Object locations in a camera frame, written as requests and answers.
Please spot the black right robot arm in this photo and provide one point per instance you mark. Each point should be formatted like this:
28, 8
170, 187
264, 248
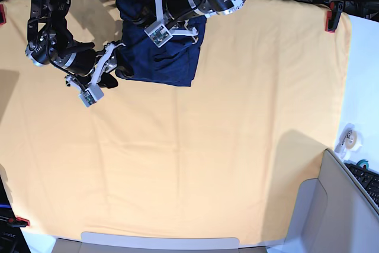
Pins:
50, 42

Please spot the clear tape dispenser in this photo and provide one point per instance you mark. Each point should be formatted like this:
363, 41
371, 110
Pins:
349, 141

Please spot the grey cardboard box bottom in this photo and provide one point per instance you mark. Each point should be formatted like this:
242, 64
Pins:
100, 242

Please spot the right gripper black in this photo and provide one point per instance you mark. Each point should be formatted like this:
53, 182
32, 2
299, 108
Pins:
121, 60

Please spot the yellow table cloth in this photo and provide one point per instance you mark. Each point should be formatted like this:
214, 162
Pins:
223, 158

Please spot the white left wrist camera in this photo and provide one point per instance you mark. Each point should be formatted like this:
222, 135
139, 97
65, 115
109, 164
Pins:
158, 34

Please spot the red clamp bottom left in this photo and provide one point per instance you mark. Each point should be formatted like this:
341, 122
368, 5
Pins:
18, 222

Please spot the green tape roll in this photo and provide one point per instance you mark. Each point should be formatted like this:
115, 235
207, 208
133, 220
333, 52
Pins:
363, 164

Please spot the navy blue long-sleeve shirt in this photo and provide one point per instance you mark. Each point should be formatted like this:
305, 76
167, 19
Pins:
174, 64

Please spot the red clamp top right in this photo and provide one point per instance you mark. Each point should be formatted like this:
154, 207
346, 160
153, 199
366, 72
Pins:
333, 16

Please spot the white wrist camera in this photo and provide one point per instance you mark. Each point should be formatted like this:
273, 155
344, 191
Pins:
158, 34
91, 95

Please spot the black keyboard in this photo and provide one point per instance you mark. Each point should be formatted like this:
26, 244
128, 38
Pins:
366, 182

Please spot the grey cardboard box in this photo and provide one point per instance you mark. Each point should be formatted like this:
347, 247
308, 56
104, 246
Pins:
100, 242
333, 213

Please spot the red clamp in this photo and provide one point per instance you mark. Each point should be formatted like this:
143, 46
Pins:
2, 15
18, 222
333, 16

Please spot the grey cardboard box right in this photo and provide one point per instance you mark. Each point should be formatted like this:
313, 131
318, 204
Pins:
333, 213

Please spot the red clamp top left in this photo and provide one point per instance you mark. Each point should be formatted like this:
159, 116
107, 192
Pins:
2, 15

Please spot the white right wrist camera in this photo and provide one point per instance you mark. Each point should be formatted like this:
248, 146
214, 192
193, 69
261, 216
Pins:
91, 95

